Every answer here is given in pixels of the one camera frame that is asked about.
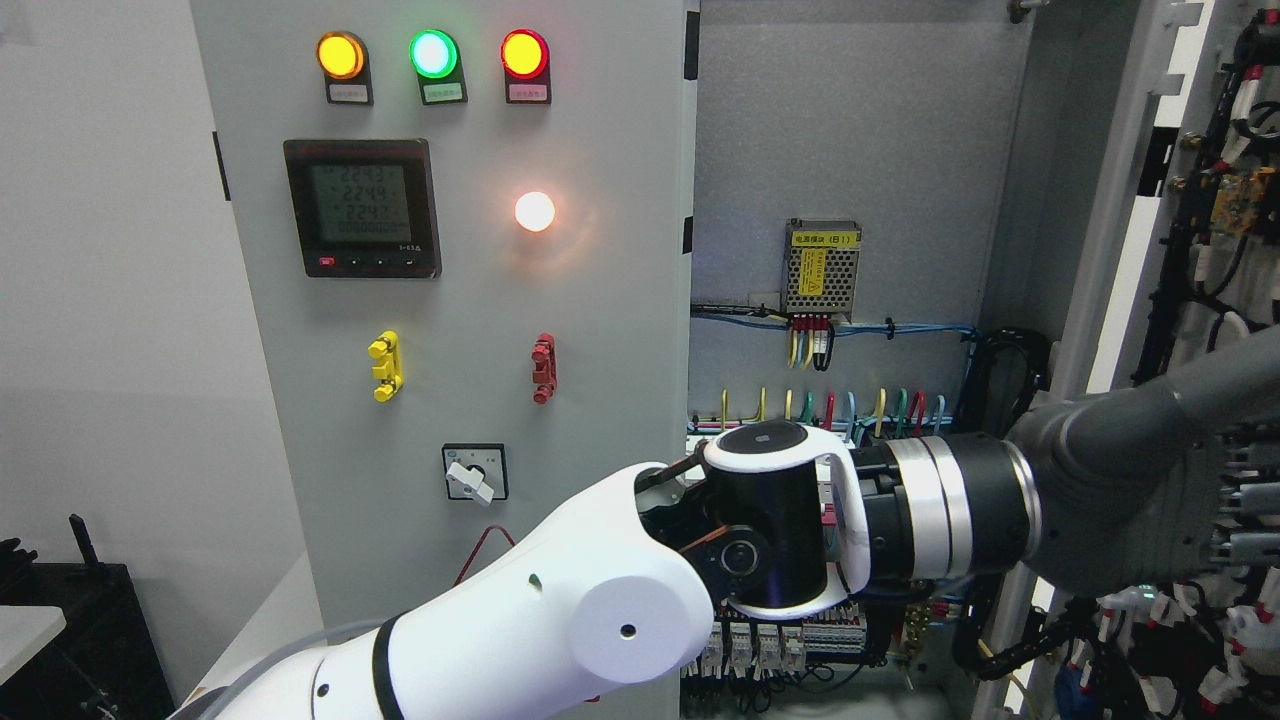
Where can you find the grey robotic right hand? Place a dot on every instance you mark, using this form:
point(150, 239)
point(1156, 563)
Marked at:
point(1129, 481)

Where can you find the grey cabinet door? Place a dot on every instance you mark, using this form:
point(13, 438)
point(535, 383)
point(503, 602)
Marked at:
point(609, 278)
point(1231, 195)

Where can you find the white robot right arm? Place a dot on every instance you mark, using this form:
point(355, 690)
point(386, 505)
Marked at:
point(619, 585)

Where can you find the white breaker and socket row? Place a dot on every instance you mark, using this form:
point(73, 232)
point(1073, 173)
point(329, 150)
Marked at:
point(825, 465)

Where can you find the metal mesh power supply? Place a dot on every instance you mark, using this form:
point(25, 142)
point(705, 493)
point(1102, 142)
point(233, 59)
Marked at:
point(822, 259)

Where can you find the red high voltage warning sticker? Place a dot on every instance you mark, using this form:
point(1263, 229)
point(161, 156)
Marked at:
point(492, 543)

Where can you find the red indicator lamp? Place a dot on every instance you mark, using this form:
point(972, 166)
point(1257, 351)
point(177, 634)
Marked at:
point(525, 59)

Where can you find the black digital power meter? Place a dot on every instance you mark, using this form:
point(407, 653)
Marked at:
point(364, 207)

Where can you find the green indicator lamp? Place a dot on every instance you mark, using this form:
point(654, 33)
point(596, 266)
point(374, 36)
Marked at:
point(438, 66)

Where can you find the black box at left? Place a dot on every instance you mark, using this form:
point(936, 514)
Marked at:
point(103, 664)

